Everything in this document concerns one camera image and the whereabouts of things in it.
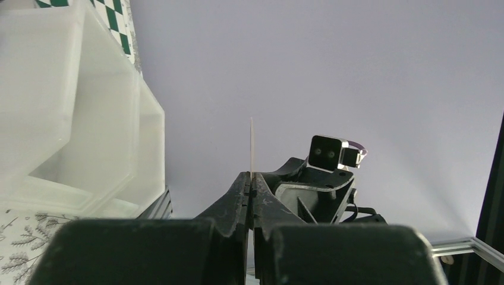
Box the translucent plastic bin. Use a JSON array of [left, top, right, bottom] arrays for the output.
[[1, 1, 165, 218]]

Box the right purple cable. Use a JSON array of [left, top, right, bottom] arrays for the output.
[[346, 140, 369, 158]]

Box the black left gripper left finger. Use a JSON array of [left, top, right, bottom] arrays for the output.
[[30, 172, 250, 284]]

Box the orange credit card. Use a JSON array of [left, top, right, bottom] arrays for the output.
[[250, 117, 255, 178]]

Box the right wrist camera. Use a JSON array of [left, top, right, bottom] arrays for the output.
[[306, 135, 368, 173]]

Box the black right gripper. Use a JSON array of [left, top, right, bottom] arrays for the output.
[[257, 157, 386, 226]]

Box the floral table mat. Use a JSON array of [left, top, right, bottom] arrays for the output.
[[1, 208, 79, 284]]

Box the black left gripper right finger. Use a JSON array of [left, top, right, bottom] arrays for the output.
[[251, 173, 448, 284]]

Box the green white chessboard mat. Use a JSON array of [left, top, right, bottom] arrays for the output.
[[33, 1, 136, 71]]

